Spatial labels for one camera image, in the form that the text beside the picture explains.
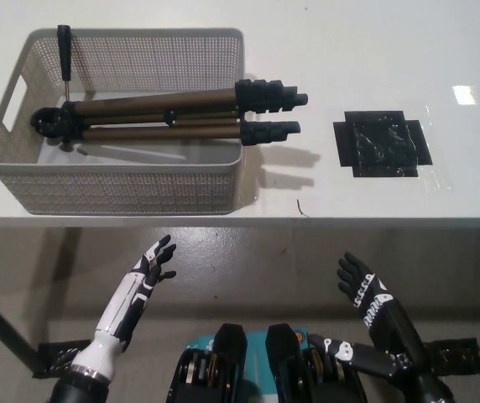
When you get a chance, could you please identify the black floor plate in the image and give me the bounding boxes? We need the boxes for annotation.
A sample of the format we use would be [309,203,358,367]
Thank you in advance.
[423,337,480,375]
[36,338,91,378]

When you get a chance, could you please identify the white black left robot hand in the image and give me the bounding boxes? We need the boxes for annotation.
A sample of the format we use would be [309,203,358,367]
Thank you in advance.
[96,233,178,350]

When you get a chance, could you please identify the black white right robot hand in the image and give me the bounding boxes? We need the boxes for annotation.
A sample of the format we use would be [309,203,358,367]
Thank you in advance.
[308,250,429,378]

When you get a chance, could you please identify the bronze tripod with black head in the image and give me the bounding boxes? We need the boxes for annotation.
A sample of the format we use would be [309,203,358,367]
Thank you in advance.
[29,24,310,154]

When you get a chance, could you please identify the black metal table leg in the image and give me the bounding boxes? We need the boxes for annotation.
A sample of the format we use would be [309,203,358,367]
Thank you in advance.
[0,279,44,374]

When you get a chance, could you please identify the black tape patch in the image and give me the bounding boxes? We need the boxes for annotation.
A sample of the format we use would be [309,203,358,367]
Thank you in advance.
[332,109,434,180]

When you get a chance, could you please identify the grey perforated plastic basket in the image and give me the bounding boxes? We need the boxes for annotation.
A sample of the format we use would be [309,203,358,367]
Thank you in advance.
[0,27,246,216]

